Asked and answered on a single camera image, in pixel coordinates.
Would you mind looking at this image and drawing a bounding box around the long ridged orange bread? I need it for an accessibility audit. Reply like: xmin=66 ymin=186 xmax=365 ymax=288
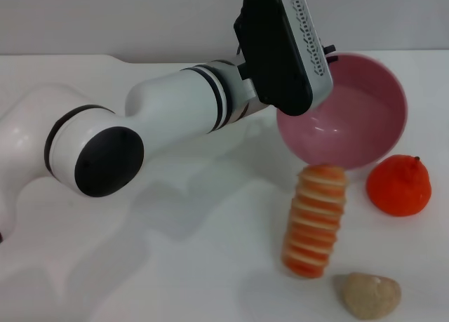
xmin=280 ymin=163 xmax=348 ymax=279

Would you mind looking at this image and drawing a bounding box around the orange tangerine toy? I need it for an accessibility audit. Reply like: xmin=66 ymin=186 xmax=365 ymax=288
xmin=366 ymin=154 xmax=432 ymax=217

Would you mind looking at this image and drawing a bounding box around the beige round bun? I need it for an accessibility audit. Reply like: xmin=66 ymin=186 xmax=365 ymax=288
xmin=333 ymin=271 xmax=402 ymax=319

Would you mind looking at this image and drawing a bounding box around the left wrist camera housing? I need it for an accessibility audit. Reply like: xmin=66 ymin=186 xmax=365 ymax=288
xmin=234 ymin=0 xmax=334 ymax=116

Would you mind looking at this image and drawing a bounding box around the pink plastic bowl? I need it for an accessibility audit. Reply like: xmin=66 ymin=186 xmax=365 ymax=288
xmin=276 ymin=53 xmax=408 ymax=171

